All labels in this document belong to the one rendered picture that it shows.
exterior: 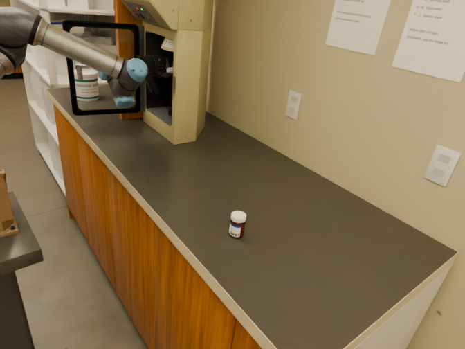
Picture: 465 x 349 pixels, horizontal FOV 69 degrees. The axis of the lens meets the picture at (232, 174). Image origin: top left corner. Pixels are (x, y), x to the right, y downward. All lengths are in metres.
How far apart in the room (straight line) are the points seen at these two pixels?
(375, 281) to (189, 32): 1.07
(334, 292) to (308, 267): 0.09
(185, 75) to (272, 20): 0.46
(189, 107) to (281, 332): 1.01
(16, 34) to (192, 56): 0.59
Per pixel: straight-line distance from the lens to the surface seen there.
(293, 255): 0.98
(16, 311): 1.19
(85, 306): 2.10
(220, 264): 0.90
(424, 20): 1.23
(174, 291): 1.21
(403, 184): 1.29
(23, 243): 1.03
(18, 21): 1.28
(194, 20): 1.43
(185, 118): 1.50
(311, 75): 1.45
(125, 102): 1.38
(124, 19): 1.71
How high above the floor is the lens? 1.56
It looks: 28 degrees down
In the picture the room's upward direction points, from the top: 7 degrees clockwise
